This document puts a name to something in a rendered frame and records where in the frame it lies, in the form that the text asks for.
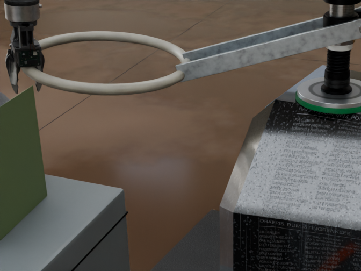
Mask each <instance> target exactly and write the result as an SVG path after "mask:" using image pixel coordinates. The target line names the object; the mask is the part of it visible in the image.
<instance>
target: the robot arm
mask: <svg viewBox="0 0 361 271"><path fill-rule="evenodd" d="M4 7H5V18H6V19H7V20H8V21H10V26H12V27H13V30H12V34H11V38H10V40H11V44H10V45H9V46H10V47H11V48H10V49H8V52H7V55H6V58H5V64H6V68H7V71H8V75H9V79H10V82H11V86H12V88H13V90H14V92H15V93H16V94H18V84H17V83H18V80H19V79H18V73H19V72H20V68H21V67H32V66H33V67H34V68H36V69H38V70H39V71H41V72H43V68H44V63H45V58H44V55H43V54H42V51H41V46H40V44H39V42H38V40H35V39H34V38H33V31H34V26H36V25H37V20H38V19H39V18H40V9H39V8H42V5H41V4H40V3H39V0H4ZM35 86H36V88H37V91H40V89H41V86H42V84H41V83H38V82H35ZM8 101H9V99H8V98H7V97H6V96H5V95H4V94H3V93H1V92H0V106H1V105H3V104H5V103H6V102H8Z"/></svg>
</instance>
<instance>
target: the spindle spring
mask: <svg viewBox="0 0 361 271"><path fill-rule="evenodd" d="M327 52H328V53H327V63H326V64H327V65H326V68H327V69H326V71H328V72H330V73H336V74H340V73H346V72H348V71H349V69H350V68H349V67H350V65H349V64H350V54H351V53H350V52H351V50H349V51H332V50H329V49H327ZM335 52H342V53H335ZM337 55H340V56H337ZM333 58H336V59H333ZM340 58H343V59H340ZM334 61H342V62H334ZM332 64H333V65H332ZM343 64H344V65H343ZM332 67H335V68H332ZM340 67H342V68H340ZM333 70H342V71H333Z"/></svg>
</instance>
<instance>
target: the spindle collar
mask: <svg viewBox="0 0 361 271"><path fill-rule="evenodd" d="M354 9H355V5H333V4H329V11H328V12H326V13H325V14H324V15H323V27H327V26H330V25H335V24H339V23H343V22H347V21H350V20H354V19H358V18H361V11H354ZM354 42H355V40H352V41H347V42H343V43H340V44H336V45H335V46H346V45H351V44H353V43H354Z"/></svg>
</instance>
